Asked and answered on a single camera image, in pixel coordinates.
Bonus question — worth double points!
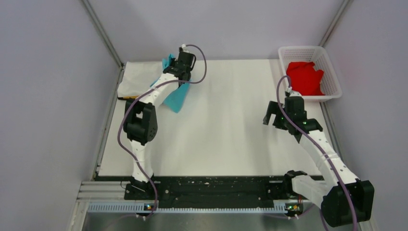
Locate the teal t shirt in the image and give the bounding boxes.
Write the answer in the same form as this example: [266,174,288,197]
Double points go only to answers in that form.
[151,54,190,113]

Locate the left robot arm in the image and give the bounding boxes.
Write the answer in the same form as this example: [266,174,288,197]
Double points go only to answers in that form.
[123,51,196,199]

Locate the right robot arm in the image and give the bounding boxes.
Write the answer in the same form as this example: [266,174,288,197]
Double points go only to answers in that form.
[263,96,375,227]

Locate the red t shirt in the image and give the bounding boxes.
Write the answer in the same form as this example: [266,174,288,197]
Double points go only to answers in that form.
[286,62,324,96]

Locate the folded white t shirt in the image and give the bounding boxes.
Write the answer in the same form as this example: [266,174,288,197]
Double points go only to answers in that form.
[117,62,163,98]

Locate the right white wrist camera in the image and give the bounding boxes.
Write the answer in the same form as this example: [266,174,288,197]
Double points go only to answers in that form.
[285,87,302,97]

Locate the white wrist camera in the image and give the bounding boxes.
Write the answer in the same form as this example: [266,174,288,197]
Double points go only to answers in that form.
[285,87,302,97]
[178,44,189,53]

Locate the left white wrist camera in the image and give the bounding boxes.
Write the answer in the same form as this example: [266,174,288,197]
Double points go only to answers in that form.
[178,44,189,53]

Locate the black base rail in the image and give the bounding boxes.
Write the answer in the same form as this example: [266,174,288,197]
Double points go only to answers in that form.
[124,174,315,210]

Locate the white slotted cable duct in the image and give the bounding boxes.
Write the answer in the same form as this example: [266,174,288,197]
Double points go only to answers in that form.
[87,202,301,215]

